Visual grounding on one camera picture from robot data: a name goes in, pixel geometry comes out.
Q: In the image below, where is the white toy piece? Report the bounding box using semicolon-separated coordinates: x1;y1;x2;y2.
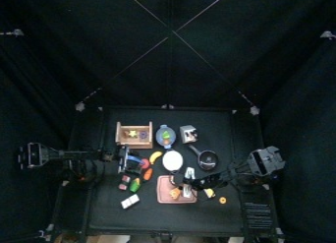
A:
181;184;194;199
184;166;197;180

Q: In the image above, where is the pink cutting board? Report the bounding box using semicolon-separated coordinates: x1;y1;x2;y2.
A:
156;174;198;205

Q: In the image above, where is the white text label sticker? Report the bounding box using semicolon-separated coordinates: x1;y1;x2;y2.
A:
242;201;274;231

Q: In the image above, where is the blue toy pot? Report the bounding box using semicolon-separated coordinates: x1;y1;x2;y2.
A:
154;124;178;150

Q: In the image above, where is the wooden open box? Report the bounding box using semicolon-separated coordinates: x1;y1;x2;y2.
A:
114;120;154;150

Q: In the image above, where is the orange toy food slice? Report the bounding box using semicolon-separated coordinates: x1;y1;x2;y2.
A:
168;187;182;201

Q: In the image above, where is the orange toy squash half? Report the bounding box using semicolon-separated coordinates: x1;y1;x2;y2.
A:
141;167;154;182

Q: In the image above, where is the white round plate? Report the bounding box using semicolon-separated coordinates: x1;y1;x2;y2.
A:
161;149;185;172

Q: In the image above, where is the white toy box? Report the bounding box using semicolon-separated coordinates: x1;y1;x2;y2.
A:
120;193;141;211

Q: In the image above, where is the grey toy toaster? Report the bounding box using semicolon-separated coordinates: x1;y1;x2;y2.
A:
178;124;200;145

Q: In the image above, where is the black toy frying pan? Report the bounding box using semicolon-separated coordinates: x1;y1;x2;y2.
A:
186;144;218;172

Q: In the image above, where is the blue toy piece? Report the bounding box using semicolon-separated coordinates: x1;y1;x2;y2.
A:
125;154;144;166

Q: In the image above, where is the yellow toy banana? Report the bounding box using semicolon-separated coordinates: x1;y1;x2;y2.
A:
148;150;164;165

